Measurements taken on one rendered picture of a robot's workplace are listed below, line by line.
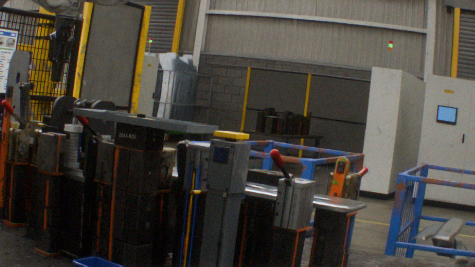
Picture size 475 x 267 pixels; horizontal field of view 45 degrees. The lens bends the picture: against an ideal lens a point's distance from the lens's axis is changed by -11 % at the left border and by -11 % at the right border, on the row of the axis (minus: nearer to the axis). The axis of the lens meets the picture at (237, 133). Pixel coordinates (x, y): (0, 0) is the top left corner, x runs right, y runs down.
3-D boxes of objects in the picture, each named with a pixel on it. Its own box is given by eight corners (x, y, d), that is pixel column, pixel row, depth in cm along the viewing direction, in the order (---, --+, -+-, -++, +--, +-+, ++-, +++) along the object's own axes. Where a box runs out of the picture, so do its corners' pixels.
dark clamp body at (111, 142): (133, 268, 185) (143, 143, 183) (105, 274, 173) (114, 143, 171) (107, 259, 190) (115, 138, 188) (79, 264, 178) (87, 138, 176)
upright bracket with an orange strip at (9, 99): (5, 219, 215) (14, 86, 212) (2, 219, 213) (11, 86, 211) (0, 217, 216) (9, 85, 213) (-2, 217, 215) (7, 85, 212)
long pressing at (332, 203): (372, 205, 174) (374, 199, 174) (346, 214, 155) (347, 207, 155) (38, 139, 242) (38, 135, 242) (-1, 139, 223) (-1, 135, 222)
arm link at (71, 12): (84, 4, 221) (81, 19, 221) (68, 5, 225) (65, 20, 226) (68, 1, 213) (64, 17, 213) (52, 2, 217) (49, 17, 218)
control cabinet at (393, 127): (390, 184, 1172) (405, 57, 1159) (416, 188, 1147) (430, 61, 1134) (354, 195, 960) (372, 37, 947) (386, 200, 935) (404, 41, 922)
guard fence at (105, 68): (63, 234, 483) (90, -12, 472) (52, 230, 489) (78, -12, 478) (132, 222, 577) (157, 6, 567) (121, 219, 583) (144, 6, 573)
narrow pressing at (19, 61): (22, 134, 240) (31, 52, 239) (2, 134, 230) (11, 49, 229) (20, 134, 241) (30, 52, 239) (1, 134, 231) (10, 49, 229)
